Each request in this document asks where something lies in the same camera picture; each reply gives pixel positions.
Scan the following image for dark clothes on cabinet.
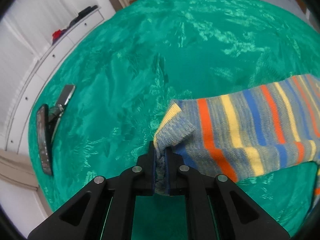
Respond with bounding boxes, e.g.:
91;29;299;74
68;5;98;28

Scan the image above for green floral bedspread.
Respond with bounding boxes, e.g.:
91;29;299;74
27;0;320;240

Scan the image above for red item on cabinet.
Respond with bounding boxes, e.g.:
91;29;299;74
52;29;67;44

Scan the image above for black smartphone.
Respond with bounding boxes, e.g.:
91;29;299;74
36;104;53;176

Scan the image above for striped knitted sweater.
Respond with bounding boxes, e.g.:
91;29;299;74
152;73;320;221

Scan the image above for white drawer cabinet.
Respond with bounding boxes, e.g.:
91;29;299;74
0;4;106;156

